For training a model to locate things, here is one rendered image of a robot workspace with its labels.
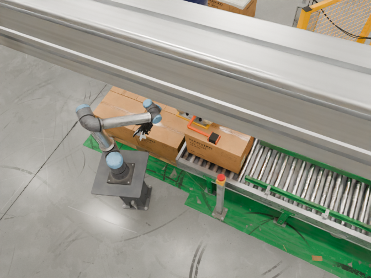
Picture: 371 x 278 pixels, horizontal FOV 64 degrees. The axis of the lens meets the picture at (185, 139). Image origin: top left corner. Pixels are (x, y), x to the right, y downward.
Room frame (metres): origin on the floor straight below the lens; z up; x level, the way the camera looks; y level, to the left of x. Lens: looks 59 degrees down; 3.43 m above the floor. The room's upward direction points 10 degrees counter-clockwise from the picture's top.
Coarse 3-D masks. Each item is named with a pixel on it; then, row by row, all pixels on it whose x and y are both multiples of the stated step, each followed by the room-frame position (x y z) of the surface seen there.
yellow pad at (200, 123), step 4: (184, 112) 1.65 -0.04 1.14; (180, 116) 1.61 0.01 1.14; (184, 116) 1.60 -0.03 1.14; (188, 120) 1.55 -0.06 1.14; (196, 120) 1.53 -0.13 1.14; (200, 120) 1.51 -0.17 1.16; (196, 124) 1.50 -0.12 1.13; (200, 124) 1.49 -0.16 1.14; (204, 124) 1.48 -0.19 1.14; (208, 124) 1.47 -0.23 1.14; (204, 128) 1.44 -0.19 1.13
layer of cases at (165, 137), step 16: (112, 96) 2.52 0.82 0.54; (128, 96) 2.47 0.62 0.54; (96, 112) 2.31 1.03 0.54; (112, 112) 2.27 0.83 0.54; (128, 112) 2.23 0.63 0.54; (144, 112) 2.19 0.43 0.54; (176, 112) 2.10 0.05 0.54; (112, 128) 2.16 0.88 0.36; (128, 128) 1.99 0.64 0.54; (160, 128) 1.92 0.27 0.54; (176, 128) 1.88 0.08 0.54; (144, 144) 1.89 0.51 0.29; (160, 144) 1.74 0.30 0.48; (176, 144) 1.67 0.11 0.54
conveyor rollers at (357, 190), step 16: (256, 144) 1.49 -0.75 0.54; (192, 160) 1.43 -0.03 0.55; (256, 160) 1.30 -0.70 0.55; (288, 160) 1.25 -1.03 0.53; (240, 176) 1.16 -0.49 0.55; (272, 176) 1.10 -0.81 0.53; (288, 176) 1.07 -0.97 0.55; (320, 176) 1.01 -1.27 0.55; (272, 192) 0.93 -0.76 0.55; (304, 192) 0.87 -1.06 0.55; (336, 192) 0.82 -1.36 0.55; (368, 192) 0.77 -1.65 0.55; (352, 208) 0.64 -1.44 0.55; (368, 224) 0.48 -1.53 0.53
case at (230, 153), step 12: (192, 132) 1.53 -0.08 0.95; (216, 132) 1.48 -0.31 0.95; (228, 132) 1.46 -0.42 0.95; (240, 132) 1.44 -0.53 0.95; (192, 144) 1.49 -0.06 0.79; (204, 144) 1.41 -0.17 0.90; (228, 144) 1.33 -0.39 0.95; (240, 144) 1.31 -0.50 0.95; (252, 144) 1.49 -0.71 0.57; (204, 156) 1.41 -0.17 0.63; (216, 156) 1.33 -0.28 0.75; (228, 156) 1.26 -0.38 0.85; (240, 156) 1.19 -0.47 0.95; (228, 168) 1.25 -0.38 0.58; (240, 168) 1.22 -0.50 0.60
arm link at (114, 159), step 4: (112, 152) 1.41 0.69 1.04; (116, 152) 1.40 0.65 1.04; (108, 156) 1.38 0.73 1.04; (112, 156) 1.37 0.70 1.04; (116, 156) 1.36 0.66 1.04; (120, 156) 1.36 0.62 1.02; (108, 160) 1.34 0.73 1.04; (112, 160) 1.33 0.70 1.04; (116, 160) 1.33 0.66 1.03; (120, 160) 1.32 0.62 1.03; (108, 164) 1.30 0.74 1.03; (112, 164) 1.29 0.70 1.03; (116, 164) 1.28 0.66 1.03; (120, 164) 1.29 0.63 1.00; (124, 164) 1.33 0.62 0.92; (112, 168) 1.28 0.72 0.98; (116, 168) 1.27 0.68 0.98; (120, 168) 1.28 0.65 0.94; (124, 168) 1.31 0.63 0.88; (116, 172) 1.27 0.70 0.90; (120, 172) 1.27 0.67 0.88
